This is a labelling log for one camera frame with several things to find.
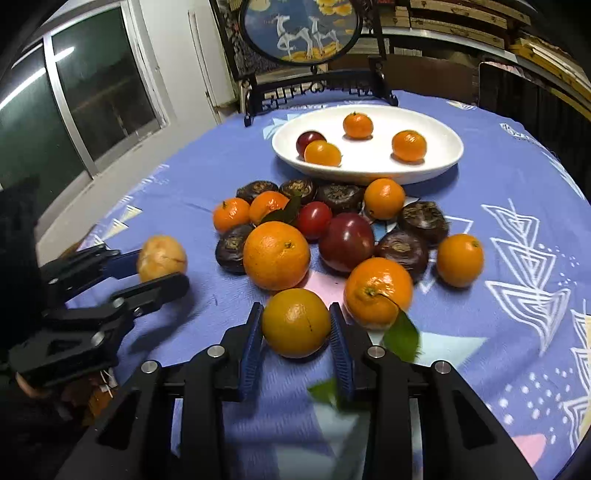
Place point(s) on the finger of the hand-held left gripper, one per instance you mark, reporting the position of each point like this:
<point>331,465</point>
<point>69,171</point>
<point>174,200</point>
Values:
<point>157,288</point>
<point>122,264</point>

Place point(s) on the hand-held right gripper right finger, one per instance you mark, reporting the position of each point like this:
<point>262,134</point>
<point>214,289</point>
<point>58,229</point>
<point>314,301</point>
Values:
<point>340,357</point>

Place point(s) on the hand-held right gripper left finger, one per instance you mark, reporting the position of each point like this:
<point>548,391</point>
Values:
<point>251,355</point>

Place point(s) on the pale yellow-brown round fruit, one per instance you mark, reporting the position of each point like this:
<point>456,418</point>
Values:
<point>161,258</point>

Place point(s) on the smooth orange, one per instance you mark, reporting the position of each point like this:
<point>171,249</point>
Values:
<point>295,323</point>

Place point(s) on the large orange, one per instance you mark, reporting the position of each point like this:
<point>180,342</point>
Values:
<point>276,256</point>

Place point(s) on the small tangerine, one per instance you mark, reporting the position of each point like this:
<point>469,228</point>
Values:
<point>358,125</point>
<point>384,198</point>
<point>323,153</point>
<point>231,215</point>
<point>409,146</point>
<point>460,261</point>

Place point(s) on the large dark red tomato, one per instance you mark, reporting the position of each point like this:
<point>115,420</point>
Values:
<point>346,242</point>

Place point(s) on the tangerine with dark leaf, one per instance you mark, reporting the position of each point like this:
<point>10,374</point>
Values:
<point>268,205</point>

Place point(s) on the white oval plate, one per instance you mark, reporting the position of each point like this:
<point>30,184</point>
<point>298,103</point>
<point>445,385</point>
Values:
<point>369,147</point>

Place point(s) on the loose green leaf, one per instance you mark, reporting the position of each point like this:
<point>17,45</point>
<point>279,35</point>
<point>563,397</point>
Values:
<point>325,392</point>

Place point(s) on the sliding glass window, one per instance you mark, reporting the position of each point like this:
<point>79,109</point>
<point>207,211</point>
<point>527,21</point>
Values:
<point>101,83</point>

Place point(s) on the blue printed tablecloth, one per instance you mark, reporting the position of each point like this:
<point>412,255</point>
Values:
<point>461,194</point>

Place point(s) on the small dark red tomato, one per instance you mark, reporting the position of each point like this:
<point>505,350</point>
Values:
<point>307,139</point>

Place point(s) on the round embroidered table screen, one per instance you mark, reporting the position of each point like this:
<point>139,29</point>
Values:
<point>300,32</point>

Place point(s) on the brown cardboard sheet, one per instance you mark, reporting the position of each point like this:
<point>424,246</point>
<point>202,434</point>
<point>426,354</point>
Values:
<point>429,76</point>

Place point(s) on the shelf with flat boxes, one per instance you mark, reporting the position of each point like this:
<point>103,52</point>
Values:
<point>461,23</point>

